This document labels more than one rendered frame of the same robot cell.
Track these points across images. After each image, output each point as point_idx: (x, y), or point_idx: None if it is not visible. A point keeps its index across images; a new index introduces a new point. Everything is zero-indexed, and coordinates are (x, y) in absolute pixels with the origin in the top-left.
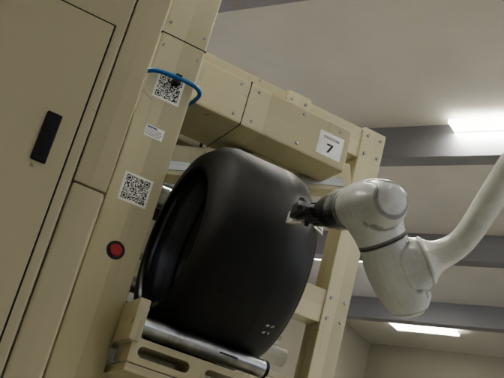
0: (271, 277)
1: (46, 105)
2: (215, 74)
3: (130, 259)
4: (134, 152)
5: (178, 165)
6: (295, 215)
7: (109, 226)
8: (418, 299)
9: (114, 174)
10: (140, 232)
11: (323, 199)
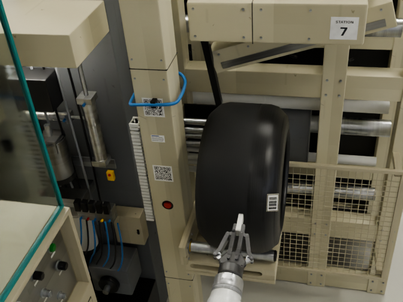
0: (243, 243)
1: None
2: (217, 11)
3: (178, 207)
4: (152, 153)
5: (231, 63)
6: (228, 241)
7: (158, 195)
8: None
9: (147, 168)
10: (177, 193)
11: (218, 269)
